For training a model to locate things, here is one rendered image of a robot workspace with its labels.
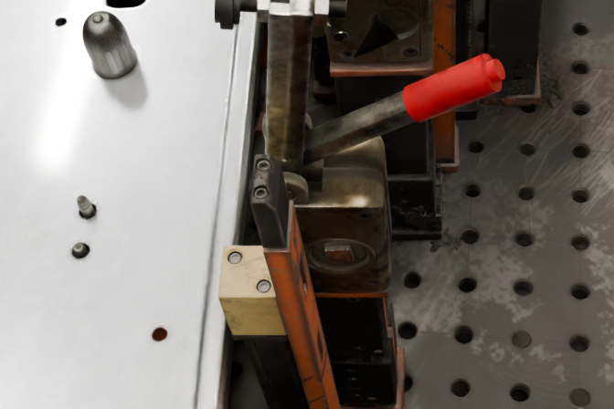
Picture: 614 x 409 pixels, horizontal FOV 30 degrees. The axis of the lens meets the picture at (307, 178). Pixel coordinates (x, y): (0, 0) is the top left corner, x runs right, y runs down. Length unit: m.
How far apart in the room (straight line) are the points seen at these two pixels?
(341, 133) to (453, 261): 0.42
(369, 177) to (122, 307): 0.18
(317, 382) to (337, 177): 0.12
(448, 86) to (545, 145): 0.51
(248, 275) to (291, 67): 0.13
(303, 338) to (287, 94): 0.14
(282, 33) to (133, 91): 0.27
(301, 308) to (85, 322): 0.18
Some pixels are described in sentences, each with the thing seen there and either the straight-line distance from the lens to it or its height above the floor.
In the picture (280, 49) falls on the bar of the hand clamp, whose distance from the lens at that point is 0.58.
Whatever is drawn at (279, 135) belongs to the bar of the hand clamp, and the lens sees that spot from 0.64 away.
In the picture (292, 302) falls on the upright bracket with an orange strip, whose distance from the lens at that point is 0.60.
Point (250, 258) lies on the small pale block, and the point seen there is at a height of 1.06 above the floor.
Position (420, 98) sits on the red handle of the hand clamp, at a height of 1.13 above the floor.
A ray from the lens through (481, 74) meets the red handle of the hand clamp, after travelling 0.61.
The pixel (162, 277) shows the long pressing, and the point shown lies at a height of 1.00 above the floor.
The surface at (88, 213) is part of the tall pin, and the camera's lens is 0.77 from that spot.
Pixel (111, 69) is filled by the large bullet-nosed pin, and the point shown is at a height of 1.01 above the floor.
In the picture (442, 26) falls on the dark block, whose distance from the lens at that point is 0.94.
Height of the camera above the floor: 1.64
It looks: 57 degrees down
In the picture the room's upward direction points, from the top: 12 degrees counter-clockwise
